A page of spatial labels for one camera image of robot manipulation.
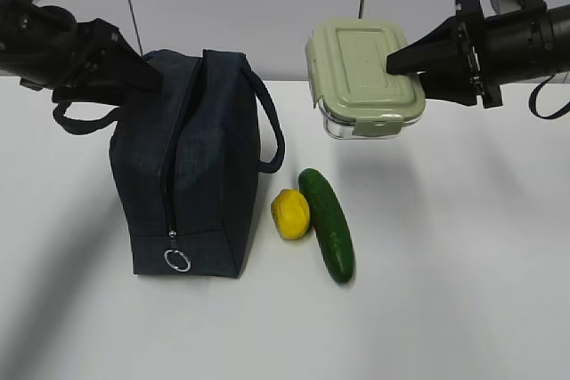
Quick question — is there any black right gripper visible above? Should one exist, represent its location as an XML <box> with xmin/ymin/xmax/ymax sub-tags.
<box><xmin>387</xmin><ymin>0</ymin><xmax>552</xmax><ymax>109</ymax></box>

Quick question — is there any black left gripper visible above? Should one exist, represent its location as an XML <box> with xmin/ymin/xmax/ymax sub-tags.
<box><xmin>1</xmin><ymin>5</ymin><xmax>163</xmax><ymax>107</ymax></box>

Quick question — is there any glass container with green lid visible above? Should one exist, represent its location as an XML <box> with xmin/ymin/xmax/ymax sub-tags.
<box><xmin>305</xmin><ymin>19</ymin><xmax>426</xmax><ymax>140</ymax></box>

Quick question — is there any dark navy fabric lunch bag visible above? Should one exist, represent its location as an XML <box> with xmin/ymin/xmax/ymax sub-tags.
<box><xmin>53</xmin><ymin>50</ymin><xmax>285</xmax><ymax>278</ymax></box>

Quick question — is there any green cucumber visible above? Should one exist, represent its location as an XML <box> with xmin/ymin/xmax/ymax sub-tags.
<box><xmin>298</xmin><ymin>168</ymin><xmax>355</xmax><ymax>285</ymax></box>

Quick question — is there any yellow lemon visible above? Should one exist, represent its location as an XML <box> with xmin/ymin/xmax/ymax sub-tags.
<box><xmin>271</xmin><ymin>189</ymin><xmax>311</xmax><ymax>240</ymax></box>

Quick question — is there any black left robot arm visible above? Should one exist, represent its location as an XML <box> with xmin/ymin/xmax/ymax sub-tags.
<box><xmin>1</xmin><ymin>0</ymin><xmax>163</xmax><ymax>106</ymax></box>

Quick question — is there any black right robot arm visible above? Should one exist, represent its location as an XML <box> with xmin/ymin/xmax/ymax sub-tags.
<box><xmin>387</xmin><ymin>0</ymin><xmax>569</xmax><ymax>109</ymax></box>

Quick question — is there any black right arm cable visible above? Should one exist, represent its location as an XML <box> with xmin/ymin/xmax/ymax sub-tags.
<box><xmin>528</xmin><ymin>71</ymin><xmax>570</xmax><ymax>122</ymax></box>

